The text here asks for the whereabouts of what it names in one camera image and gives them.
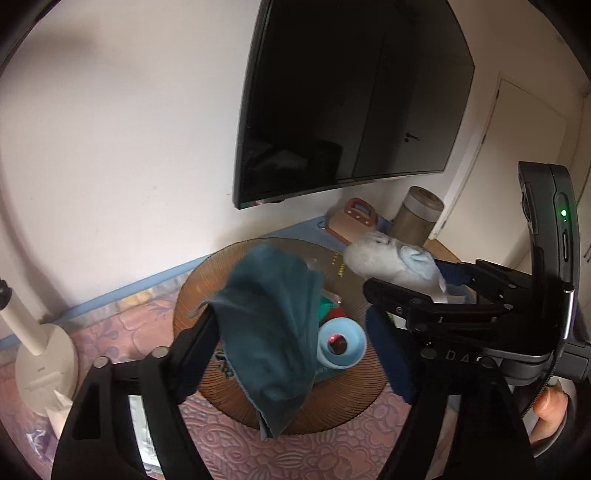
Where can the golden ribbed bowl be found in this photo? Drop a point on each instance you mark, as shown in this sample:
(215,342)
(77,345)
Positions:
(203,286)

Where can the gold thermos bottle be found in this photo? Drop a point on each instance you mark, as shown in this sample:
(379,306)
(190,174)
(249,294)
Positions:
(418,217)

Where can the red pouch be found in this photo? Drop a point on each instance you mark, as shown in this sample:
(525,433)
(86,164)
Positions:
(333,342)

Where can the person's right hand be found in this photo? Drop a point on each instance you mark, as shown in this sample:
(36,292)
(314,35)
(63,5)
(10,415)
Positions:
(549,410)

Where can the green packet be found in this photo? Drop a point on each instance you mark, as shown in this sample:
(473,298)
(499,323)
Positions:
(327,304)

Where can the white door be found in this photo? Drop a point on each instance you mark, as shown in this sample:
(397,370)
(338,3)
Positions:
(517,138)

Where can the grey and blue soft toy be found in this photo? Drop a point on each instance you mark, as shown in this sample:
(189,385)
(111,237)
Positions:
(383,258)

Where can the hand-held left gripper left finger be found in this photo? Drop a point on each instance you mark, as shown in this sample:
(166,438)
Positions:
(194,350)

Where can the black television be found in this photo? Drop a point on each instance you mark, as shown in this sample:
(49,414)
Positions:
(346,92)

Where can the white desk lamp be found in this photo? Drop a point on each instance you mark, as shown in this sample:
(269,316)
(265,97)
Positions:
(41,360)

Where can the blue plastic cup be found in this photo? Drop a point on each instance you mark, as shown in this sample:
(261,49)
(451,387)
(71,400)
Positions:
(353,350)

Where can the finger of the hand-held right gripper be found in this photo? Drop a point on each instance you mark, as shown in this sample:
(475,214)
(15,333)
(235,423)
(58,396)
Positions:
(498,281)
(406,304)

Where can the white tissue box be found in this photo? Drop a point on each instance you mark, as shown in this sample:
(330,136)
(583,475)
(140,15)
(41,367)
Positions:
(60,413)

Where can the clear face mask package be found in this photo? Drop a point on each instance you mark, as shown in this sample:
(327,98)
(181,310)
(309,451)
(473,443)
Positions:
(141,429)

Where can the teal cloth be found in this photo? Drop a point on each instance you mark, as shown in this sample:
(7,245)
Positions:
(272,332)

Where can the pink embossed tablecloth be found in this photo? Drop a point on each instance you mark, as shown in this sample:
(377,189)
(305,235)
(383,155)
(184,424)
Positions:
(221,454)

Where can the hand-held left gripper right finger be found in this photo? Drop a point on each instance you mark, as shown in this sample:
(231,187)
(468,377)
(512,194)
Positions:
(392,364)

